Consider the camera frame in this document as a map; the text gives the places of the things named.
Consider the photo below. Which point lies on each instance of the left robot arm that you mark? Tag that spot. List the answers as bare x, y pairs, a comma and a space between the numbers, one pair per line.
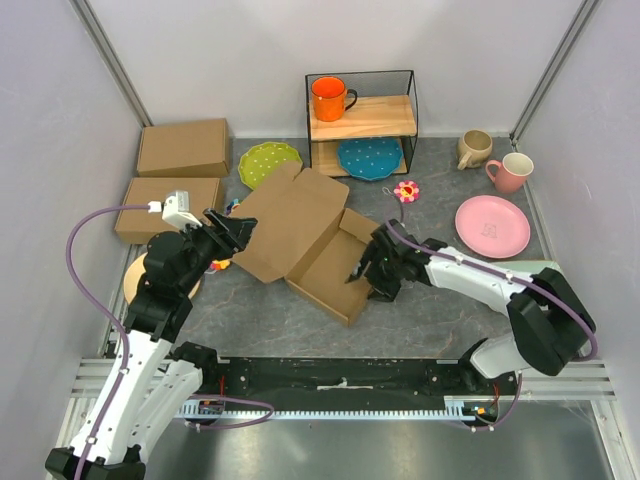
130, 416

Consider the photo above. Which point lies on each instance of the closed cardboard box rear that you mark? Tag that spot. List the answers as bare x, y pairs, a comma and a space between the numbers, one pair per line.
195, 149

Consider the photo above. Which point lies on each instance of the grey cable duct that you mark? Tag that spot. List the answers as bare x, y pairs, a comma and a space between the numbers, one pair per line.
452, 410

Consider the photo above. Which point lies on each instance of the orange mug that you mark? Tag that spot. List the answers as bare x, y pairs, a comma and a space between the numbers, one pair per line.
331, 98

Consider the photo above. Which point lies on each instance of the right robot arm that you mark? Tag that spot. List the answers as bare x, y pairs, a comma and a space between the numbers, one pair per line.
550, 326

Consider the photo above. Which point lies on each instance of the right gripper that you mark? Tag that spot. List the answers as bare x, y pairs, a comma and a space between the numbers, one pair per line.
385, 291

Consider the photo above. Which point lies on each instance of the beige bird plate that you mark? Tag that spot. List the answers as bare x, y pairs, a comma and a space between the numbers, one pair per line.
132, 278

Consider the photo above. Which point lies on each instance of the large cardboard box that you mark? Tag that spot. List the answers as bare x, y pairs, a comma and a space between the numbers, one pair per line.
308, 237

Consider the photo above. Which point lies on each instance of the pink flower toy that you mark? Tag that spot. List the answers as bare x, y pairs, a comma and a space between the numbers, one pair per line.
405, 191

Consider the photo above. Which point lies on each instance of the beige ceramic mug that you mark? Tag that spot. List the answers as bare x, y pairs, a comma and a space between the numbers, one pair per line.
473, 149

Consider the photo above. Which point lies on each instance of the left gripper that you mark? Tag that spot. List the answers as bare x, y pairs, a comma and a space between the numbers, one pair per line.
229, 234

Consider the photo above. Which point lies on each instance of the pink mug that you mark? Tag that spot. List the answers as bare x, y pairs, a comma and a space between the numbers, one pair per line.
511, 173

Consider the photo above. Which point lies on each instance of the rainbow flower toy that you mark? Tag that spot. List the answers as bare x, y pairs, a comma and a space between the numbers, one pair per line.
218, 265
232, 206

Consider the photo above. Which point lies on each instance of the mint rectangular plate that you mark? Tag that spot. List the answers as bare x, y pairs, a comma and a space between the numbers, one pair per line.
534, 266

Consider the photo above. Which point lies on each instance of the pink round plate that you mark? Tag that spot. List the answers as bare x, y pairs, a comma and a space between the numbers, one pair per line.
492, 227

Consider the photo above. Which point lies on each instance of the green dotted plate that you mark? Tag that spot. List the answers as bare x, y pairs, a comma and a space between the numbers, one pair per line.
259, 161

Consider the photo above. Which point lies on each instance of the blue dotted plate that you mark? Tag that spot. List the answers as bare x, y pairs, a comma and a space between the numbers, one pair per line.
370, 159

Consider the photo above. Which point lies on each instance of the closed cardboard box front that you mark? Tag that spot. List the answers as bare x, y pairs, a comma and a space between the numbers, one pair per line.
138, 226

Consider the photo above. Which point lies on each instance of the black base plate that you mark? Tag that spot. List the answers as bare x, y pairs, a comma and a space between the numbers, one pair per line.
336, 385

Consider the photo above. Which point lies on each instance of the closed cardboard box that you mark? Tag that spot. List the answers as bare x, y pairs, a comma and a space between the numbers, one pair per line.
138, 226
195, 149

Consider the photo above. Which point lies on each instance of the black wire wooden shelf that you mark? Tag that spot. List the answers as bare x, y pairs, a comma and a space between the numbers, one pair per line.
385, 106

